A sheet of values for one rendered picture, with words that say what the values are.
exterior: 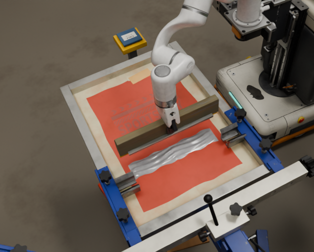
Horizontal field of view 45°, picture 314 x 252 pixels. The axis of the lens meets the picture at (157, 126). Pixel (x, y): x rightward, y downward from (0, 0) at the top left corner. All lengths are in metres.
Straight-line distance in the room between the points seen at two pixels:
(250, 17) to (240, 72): 1.05
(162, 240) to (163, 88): 0.47
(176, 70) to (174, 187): 0.46
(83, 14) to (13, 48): 0.71
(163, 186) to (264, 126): 1.15
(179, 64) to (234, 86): 1.45
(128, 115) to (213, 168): 0.43
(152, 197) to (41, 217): 1.29
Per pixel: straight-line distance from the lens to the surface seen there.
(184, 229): 1.25
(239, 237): 1.25
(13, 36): 3.81
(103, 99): 1.69
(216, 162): 1.46
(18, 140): 2.96
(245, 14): 1.67
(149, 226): 1.32
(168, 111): 1.25
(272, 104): 2.54
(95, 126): 1.61
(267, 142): 1.40
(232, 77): 2.66
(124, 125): 1.58
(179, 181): 1.42
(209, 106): 1.40
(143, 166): 1.45
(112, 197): 1.37
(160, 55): 1.22
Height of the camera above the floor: 2.21
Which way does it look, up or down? 54 degrees down
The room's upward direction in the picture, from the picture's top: 8 degrees counter-clockwise
